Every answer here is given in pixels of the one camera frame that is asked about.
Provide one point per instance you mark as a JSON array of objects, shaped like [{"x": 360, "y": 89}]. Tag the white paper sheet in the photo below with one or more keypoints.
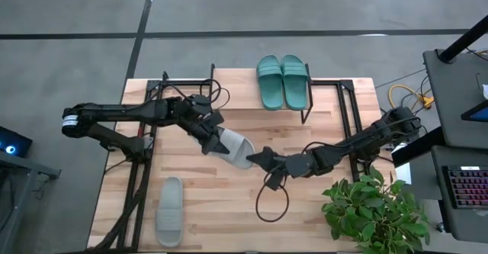
[{"x": 405, "y": 174}]

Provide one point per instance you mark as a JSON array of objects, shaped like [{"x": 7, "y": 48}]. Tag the black metal table frame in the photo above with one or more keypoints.
[{"x": 328, "y": 82}]

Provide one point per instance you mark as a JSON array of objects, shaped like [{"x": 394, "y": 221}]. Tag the grey desk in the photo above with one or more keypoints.
[
  {"x": 463, "y": 223},
  {"x": 453, "y": 105}
]

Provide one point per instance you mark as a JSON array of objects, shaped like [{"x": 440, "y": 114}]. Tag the black metal post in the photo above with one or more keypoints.
[{"x": 463, "y": 40}]

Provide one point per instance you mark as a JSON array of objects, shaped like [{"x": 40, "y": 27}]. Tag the black computer monitor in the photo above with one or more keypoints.
[{"x": 478, "y": 113}]

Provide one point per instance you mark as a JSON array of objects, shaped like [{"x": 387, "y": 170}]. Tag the black computer blue light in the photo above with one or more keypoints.
[{"x": 15, "y": 141}]

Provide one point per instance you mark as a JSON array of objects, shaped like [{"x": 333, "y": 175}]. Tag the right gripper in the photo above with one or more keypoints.
[{"x": 280, "y": 162}]

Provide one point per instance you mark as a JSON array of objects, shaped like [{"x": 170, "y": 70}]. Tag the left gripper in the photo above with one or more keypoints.
[{"x": 198, "y": 118}]

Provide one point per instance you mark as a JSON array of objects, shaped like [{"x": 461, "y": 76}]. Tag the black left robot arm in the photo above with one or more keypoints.
[{"x": 122, "y": 111}]

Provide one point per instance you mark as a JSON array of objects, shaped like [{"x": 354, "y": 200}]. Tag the black desk beam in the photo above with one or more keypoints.
[{"x": 415, "y": 149}]

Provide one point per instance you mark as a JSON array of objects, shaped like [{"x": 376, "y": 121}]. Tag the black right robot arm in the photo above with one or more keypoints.
[{"x": 362, "y": 139}]

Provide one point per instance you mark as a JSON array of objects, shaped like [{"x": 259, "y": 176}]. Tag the wooden shelf black metal frame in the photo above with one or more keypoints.
[{"x": 236, "y": 90}]

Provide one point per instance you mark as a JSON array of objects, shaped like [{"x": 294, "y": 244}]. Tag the grey slide sandal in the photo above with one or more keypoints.
[
  {"x": 240, "y": 151},
  {"x": 168, "y": 212}
]

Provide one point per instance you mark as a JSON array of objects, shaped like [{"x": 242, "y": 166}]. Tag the teal slide sandal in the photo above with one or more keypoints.
[
  {"x": 270, "y": 90},
  {"x": 294, "y": 90}
]

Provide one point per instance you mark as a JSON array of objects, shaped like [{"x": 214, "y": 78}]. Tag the green potted plant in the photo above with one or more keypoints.
[{"x": 373, "y": 216}]

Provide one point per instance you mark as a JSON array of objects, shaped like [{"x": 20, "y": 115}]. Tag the grey side table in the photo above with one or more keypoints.
[{"x": 23, "y": 164}]

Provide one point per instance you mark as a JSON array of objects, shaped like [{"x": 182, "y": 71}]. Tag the backlit keyboard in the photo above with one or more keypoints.
[{"x": 469, "y": 187}]

